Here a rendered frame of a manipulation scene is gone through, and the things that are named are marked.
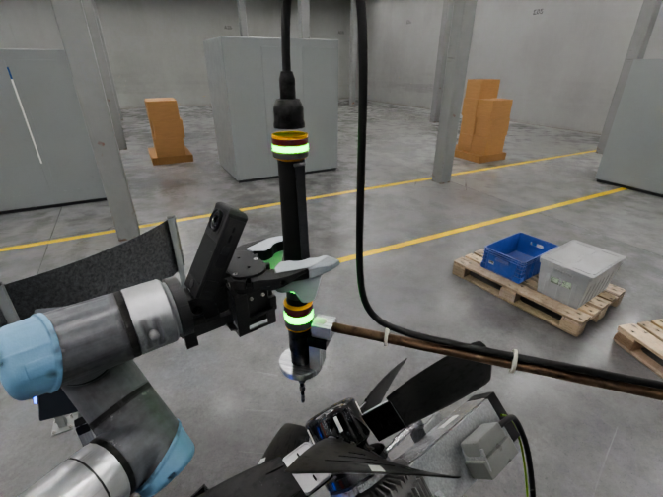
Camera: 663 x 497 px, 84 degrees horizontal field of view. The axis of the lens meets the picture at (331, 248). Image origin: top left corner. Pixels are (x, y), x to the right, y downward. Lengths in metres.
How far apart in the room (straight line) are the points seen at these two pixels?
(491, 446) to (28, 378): 0.84
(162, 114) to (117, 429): 8.14
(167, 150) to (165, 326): 8.24
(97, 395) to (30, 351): 0.12
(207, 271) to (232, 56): 6.17
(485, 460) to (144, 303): 0.76
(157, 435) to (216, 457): 1.85
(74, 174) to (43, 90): 1.12
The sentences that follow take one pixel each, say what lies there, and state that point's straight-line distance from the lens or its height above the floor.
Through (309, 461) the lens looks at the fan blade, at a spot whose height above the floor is 1.42.
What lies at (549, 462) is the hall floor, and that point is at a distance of 2.54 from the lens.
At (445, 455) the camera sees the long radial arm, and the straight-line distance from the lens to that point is 0.96.
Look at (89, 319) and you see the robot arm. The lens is 0.43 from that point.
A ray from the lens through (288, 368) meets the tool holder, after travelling 0.62.
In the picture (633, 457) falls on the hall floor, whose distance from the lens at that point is 2.80.
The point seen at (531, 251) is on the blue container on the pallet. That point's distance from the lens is 4.20.
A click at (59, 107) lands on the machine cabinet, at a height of 1.35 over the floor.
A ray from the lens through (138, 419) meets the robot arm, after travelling 0.52.
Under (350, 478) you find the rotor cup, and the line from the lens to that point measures 0.82.
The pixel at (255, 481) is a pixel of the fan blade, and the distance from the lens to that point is 0.85.
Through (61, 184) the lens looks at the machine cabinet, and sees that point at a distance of 6.66.
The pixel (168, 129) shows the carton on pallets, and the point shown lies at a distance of 8.57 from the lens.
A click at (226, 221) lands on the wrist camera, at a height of 1.74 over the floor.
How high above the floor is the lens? 1.89
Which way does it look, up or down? 27 degrees down
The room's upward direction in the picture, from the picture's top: straight up
